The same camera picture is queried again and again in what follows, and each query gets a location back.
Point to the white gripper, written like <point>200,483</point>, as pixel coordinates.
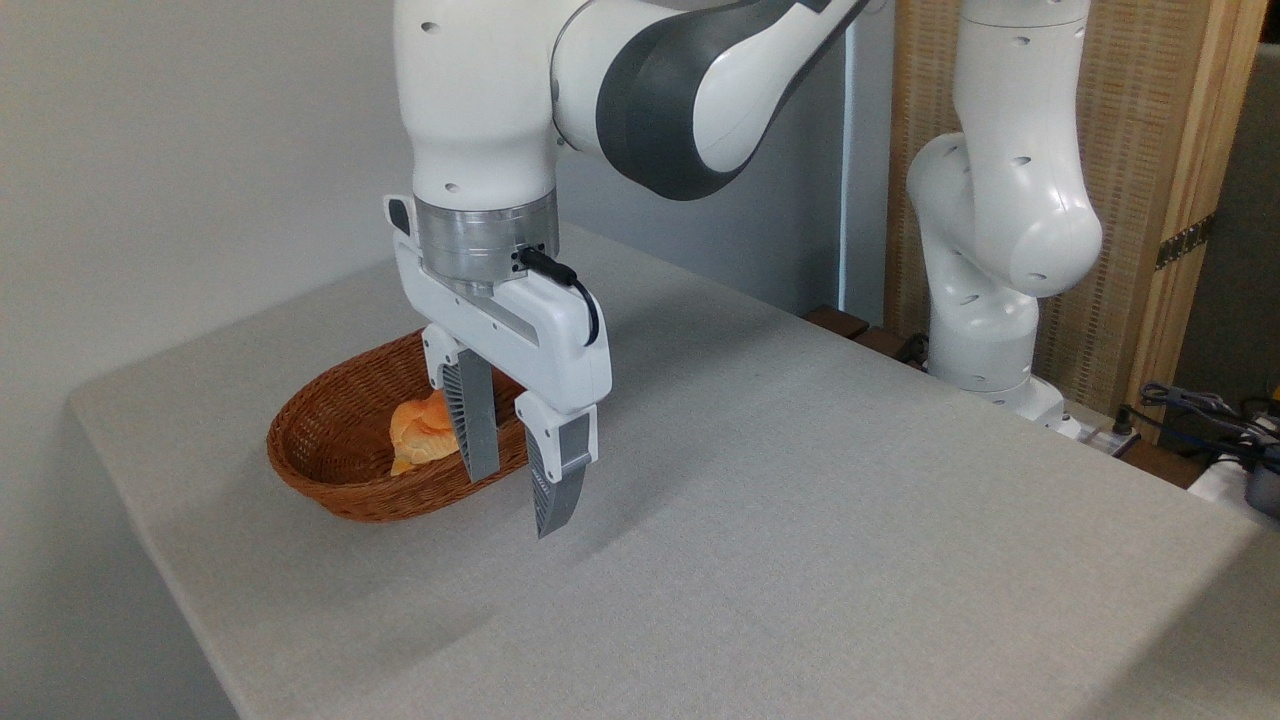
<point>550,340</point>

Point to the orange knotted bread roll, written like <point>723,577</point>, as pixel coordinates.
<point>425,432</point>

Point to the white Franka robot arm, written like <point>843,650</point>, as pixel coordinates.
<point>480,100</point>

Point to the pale yellow bread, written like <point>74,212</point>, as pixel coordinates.
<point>402,466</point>

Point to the brown wicker basket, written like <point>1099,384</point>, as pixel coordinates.
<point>330,470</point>

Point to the grey tablecloth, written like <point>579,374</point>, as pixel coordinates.
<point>850,560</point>

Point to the wooden woven folding screen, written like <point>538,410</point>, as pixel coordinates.
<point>1140,150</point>

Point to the metal screen hinge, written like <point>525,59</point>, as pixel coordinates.
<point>1185,241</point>

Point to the dark grey metal pot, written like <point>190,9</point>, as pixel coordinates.
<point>1265,488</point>

